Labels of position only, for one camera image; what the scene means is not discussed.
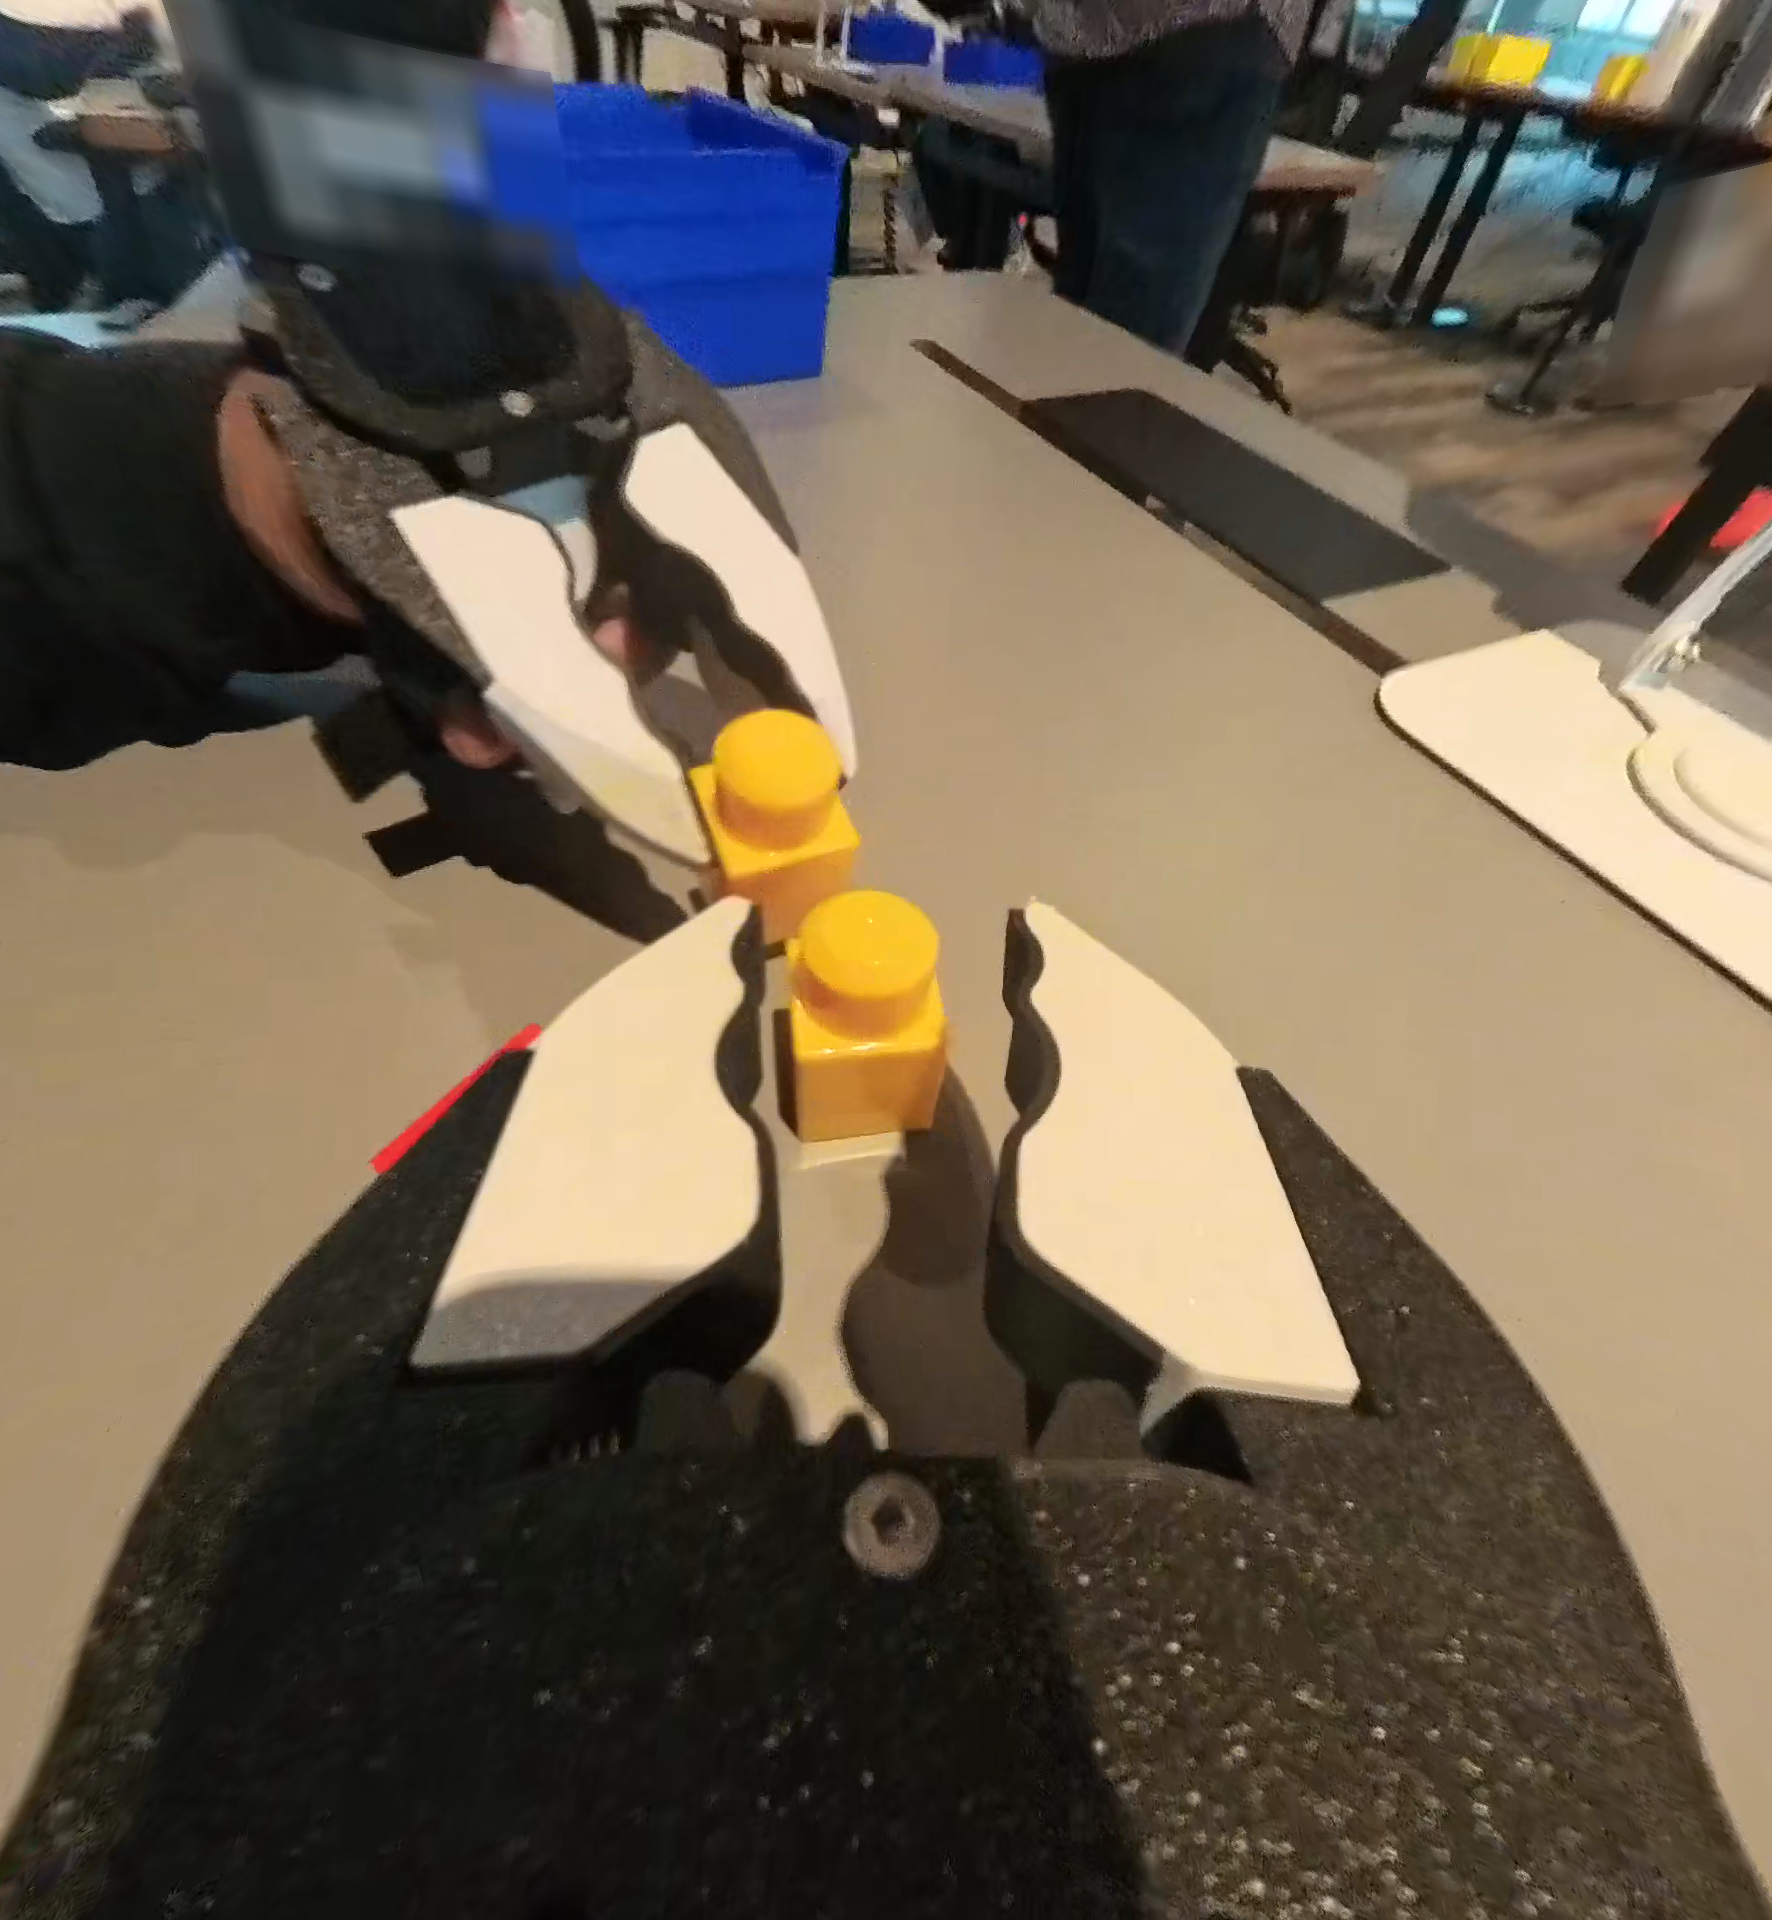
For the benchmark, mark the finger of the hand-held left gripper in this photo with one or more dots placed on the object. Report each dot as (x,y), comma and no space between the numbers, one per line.
(741,551)
(507,629)

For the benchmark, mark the person's left hand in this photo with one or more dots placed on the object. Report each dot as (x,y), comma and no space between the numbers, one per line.
(265,496)

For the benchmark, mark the yellow plastic bin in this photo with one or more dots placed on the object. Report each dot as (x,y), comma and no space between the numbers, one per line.
(1501,62)
(1623,73)

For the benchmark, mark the background desk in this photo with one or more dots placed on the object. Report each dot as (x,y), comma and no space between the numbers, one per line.
(976,116)

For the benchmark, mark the red mega block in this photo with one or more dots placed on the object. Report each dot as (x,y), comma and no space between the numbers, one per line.
(454,1096)

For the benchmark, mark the person's left forearm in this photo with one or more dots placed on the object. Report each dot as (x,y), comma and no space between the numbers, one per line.
(74,551)

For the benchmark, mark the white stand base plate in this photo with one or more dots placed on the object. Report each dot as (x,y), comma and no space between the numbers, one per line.
(1533,731)

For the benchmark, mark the black desk panel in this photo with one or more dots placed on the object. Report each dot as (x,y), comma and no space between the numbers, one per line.
(1229,496)

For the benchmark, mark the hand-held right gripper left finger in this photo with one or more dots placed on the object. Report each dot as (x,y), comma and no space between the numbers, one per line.
(602,1168)

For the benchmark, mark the yellow mega block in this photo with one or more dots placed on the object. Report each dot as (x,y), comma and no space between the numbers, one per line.
(864,1051)
(765,779)

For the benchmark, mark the blue plastic bin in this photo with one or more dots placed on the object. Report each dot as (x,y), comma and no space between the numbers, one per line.
(992,62)
(894,39)
(707,225)

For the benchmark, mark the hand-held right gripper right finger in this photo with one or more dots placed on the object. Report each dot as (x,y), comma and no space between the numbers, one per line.
(1152,1187)

